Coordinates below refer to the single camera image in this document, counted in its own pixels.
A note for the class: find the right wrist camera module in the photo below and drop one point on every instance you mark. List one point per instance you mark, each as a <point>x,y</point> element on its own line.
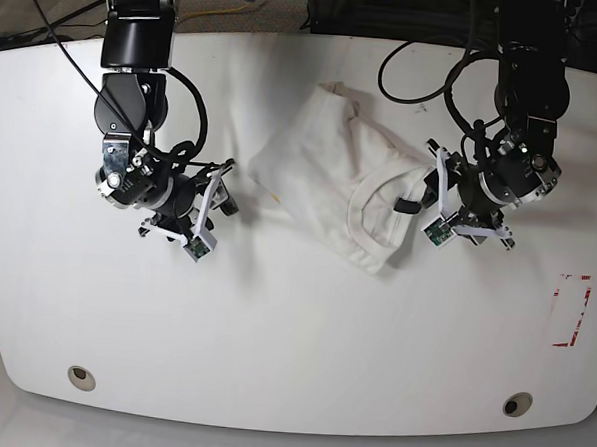
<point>200,245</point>

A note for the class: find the red tape rectangle marker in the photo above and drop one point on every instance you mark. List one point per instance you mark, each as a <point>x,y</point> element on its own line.
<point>569,304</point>

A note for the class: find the left table cable grommet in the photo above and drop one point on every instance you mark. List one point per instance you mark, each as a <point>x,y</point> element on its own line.
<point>81,378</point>

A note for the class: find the right table cable grommet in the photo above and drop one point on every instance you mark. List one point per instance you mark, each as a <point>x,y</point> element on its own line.
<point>517,405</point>

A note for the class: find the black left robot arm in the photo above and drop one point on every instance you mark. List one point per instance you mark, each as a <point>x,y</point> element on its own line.
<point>513,160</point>

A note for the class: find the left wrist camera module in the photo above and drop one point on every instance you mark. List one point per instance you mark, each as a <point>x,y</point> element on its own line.
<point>439,232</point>

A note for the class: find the white printed T-shirt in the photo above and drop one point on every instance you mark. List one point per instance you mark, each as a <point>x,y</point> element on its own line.
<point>339,177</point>

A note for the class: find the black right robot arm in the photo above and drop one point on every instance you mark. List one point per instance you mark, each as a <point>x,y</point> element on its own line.
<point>132,105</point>

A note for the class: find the table cable grommet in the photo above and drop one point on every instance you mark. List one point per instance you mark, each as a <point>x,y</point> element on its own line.
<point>517,405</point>
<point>81,378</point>

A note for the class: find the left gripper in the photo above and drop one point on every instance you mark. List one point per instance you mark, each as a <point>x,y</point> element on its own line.
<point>460,196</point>

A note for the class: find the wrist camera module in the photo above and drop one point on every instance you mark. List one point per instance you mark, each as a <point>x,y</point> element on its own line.
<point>200,245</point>
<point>439,232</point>

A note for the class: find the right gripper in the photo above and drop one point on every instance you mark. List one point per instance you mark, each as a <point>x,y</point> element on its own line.
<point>183,210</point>

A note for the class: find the black tripod leg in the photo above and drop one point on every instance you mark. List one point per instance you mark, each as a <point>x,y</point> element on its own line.
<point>41,35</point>

